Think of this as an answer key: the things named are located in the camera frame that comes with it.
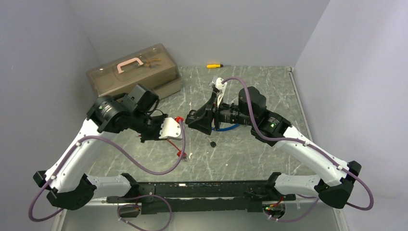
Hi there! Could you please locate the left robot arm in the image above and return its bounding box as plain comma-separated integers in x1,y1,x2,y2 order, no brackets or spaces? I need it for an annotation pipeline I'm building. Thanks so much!
33,84,166,210

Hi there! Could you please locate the black padlock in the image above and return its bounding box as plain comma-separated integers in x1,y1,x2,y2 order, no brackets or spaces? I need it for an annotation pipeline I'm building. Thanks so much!
185,110,197,124

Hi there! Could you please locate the aluminium frame rail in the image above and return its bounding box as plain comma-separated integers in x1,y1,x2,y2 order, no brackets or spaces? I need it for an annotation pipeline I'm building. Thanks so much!
59,188,341,207

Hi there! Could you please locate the red cable lock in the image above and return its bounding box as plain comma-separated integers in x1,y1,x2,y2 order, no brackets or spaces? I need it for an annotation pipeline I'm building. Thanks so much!
166,139,187,161

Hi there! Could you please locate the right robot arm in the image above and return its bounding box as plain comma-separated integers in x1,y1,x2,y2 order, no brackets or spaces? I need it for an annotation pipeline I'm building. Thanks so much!
186,87,361,209

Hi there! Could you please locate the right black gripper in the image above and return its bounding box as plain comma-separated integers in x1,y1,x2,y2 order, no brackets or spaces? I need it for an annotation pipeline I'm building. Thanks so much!
188,91,255,135

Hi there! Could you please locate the blue cable lock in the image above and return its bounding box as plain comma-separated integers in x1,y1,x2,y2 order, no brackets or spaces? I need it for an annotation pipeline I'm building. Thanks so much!
212,124,240,132

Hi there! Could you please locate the black headed key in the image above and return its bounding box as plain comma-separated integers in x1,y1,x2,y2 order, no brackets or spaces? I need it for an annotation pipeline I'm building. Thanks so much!
210,141,217,148

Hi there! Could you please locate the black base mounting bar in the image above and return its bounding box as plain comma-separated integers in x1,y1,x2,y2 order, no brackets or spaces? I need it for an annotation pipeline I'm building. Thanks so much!
107,180,295,215

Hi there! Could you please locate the yellow handled screwdriver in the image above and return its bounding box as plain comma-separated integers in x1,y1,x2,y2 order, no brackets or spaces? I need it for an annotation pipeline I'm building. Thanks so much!
206,64,224,69

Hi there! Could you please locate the brown translucent tool box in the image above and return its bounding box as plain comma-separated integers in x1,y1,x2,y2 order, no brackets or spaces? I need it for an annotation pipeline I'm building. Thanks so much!
86,43,181,99

